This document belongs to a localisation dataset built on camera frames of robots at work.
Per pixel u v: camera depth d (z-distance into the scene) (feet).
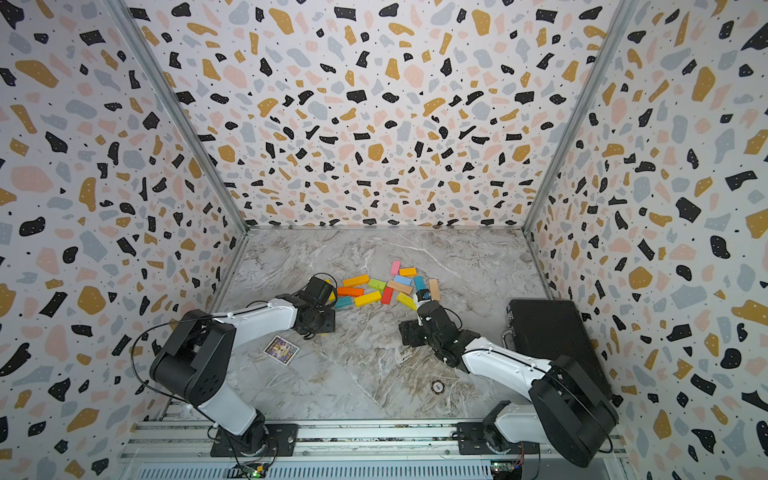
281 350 2.87
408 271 3.58
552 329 2.89
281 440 2.41
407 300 3.28
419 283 3.39
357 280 3.48
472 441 2.40
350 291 3.38
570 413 1.38
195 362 1.50
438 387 2.73
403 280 3.46
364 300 3.29
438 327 2.16
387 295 3.37
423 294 2.56
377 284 3.38
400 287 3.39
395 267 3.60
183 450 2.40
